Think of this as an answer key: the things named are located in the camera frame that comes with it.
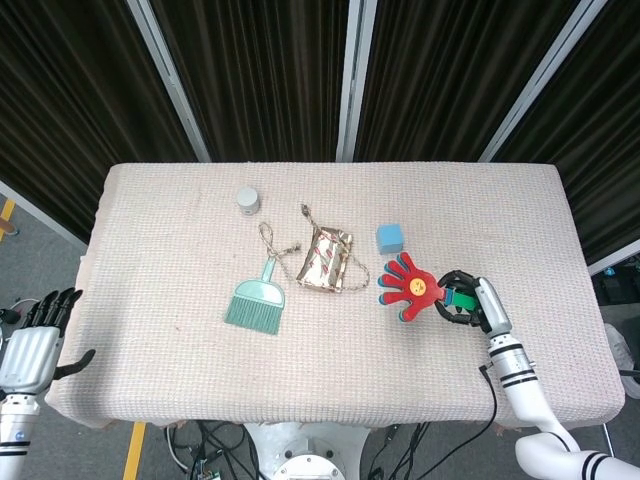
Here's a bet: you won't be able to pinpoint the beige braided rope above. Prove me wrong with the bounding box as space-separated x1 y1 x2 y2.
257 202 372 296

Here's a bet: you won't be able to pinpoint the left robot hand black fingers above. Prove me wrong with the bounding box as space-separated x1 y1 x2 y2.
0 288 97 397

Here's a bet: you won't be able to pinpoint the grey metal partition post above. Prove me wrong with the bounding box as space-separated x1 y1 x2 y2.
478 0 597 163
334 0 378 163
124 0 213 163

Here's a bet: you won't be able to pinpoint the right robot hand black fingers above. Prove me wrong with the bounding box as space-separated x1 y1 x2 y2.
434 269 514 337

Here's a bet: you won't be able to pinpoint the black cable tangle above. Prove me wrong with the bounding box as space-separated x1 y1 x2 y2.
166 419 254 480
367 422 506 480

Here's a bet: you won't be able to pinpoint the red hand clapper green handle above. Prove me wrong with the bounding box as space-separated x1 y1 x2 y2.
376 252 477 325

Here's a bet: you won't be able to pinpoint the teal plastic hand brush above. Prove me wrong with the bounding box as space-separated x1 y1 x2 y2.
223 253 287 336

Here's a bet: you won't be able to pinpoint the gold foil packet red print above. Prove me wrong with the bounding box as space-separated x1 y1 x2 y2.
297 225 355 294

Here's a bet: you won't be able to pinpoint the beige waffle-weave tablecloth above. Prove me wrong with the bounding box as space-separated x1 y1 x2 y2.
44 160 626 431

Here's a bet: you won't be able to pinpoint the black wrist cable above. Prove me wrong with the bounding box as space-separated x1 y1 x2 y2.
477 363 500 436

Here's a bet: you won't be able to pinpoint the dark pleated curtain panel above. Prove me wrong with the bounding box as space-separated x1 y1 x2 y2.
149 0 351 163
492 0 640 267
0 0 197 246
355 0 582 163

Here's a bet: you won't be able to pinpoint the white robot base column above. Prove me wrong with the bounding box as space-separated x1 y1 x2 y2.
244 422 372 480

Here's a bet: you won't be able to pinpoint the light blue cube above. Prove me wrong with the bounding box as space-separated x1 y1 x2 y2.
375 223 405 255

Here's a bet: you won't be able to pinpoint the small grey lidded jar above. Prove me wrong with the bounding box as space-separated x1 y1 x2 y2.
235 186 263 217

